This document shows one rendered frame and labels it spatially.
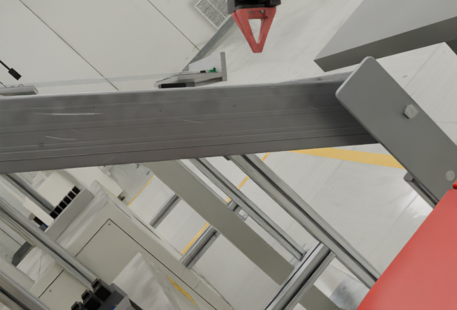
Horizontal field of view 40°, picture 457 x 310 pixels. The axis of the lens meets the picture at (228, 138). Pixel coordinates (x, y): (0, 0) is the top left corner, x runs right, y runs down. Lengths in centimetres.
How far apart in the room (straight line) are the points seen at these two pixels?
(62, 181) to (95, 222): 356
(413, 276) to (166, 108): 33
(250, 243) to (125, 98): 108
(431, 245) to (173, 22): 864
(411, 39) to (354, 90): 55
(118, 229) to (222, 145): 149
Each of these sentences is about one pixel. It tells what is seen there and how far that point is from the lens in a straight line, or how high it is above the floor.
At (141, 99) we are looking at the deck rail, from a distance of 53.
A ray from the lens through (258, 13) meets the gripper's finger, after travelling 108.
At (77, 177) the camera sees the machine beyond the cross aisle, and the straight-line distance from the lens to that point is 555.
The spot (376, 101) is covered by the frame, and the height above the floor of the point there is 73.
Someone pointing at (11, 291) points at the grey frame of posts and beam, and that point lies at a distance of 127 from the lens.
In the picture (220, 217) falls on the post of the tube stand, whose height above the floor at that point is 46.
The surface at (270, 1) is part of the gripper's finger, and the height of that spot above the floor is 79.
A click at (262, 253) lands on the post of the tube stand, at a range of 159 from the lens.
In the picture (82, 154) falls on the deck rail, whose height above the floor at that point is 88.
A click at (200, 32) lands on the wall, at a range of 892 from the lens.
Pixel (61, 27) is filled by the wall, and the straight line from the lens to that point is 870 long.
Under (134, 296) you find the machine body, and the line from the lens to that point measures 108.
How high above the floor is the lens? 91
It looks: 13 degrees down
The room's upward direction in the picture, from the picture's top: 47 degrees counter-clockwise
